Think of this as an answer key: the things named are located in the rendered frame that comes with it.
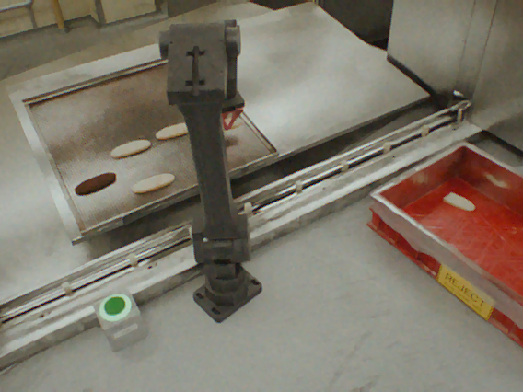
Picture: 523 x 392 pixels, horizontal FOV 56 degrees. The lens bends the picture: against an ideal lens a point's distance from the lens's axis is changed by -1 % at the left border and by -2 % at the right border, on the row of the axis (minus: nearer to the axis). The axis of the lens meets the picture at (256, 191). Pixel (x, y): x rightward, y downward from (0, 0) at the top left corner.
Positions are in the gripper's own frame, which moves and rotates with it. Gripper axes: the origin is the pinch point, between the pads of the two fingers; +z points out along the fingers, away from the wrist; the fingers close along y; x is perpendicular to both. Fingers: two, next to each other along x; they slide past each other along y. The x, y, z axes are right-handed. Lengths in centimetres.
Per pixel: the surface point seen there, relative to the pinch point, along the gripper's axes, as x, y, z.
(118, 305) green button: 35, -41, -1
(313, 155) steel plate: -22.2, -8.5, 11.5
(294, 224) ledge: -4.9, -31.3, 5.7
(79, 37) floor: 19, 302, 146
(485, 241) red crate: -41, -52, 3
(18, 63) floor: 69, 276, 143
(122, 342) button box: 37, -45, 6
